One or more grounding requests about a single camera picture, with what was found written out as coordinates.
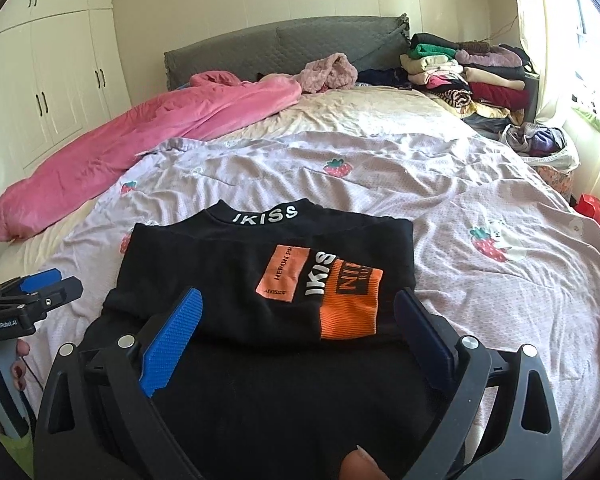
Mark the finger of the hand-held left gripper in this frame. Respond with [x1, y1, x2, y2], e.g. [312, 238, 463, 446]
[44, 275, 85, 307]
[20, 268, 64, 294]

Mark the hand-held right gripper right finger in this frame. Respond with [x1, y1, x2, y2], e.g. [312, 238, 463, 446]
[392, 287, 563, 480]

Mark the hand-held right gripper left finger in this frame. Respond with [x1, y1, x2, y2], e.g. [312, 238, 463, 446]
[32, 287, 203, 480]

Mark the black sweater with orange cuffs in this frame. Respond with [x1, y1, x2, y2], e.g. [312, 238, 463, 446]
[77, 199, 463, 480]

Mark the plastic bag of clothes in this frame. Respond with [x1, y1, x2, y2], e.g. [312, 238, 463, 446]
[499, 122, 581, 171]

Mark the pile of folded clothes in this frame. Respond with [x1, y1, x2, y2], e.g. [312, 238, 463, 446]
[400, 32, 540, 127]

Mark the person's left hand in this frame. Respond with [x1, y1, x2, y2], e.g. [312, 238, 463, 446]
[0, 337, 32, 428]

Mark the person's right hand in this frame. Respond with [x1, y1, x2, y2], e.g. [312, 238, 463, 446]
[340, 447, 390, 480]

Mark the yellow-green garment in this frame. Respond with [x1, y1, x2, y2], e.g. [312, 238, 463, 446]
[0, 430, 35, 478]

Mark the lilac strawberry print blanket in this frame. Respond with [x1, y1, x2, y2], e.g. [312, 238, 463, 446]
[15, 130, 600, 473]

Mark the pink quilt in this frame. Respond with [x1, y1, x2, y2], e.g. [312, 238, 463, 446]
[0, 71, 303, 242]

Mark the white wardrobe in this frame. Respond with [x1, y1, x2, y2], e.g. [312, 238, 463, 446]
[0, 0, 134, 203]

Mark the red bag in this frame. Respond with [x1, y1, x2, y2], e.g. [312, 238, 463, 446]
[575, 192, 600, 237]

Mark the cream bed sheet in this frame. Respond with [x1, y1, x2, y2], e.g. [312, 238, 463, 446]
[0, 87, 481, 291]

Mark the dark navy garment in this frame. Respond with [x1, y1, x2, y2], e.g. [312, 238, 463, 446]
[355, 67, 414, 92]

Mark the pink fluffy garment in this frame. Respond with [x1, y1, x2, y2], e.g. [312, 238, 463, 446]
[300, 52, 359, 95]

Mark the grey padded headboard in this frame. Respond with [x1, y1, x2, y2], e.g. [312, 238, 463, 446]
[163, 15, 411, 92]

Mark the window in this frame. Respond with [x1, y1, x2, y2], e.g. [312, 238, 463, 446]
[519, 0, 600, 136]

